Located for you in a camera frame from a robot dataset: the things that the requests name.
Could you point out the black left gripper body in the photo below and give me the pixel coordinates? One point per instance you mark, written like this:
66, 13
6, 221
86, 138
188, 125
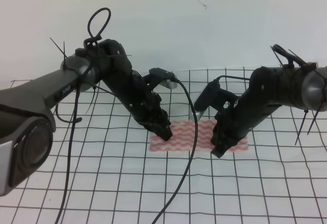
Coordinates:
131, 89

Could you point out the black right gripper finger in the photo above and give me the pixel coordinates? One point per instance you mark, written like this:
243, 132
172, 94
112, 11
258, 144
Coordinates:
220, 149

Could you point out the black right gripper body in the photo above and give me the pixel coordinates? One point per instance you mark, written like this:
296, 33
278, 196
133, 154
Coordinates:
248, 110

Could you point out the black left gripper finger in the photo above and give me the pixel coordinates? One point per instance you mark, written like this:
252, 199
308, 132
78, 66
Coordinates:
164, 133

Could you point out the pink wavy striped towel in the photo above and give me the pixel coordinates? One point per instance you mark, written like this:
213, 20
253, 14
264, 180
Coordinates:
183, 137

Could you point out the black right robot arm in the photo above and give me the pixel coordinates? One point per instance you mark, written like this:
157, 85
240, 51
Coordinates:
296, 84

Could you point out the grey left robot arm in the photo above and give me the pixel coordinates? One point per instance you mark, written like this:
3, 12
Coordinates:
27, 122

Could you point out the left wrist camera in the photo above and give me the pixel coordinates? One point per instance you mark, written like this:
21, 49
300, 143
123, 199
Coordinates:
158, 76

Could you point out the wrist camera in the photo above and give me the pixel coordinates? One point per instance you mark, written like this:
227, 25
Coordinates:
213, 96
158, 76

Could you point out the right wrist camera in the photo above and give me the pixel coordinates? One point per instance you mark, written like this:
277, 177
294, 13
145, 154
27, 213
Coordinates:
213, 96

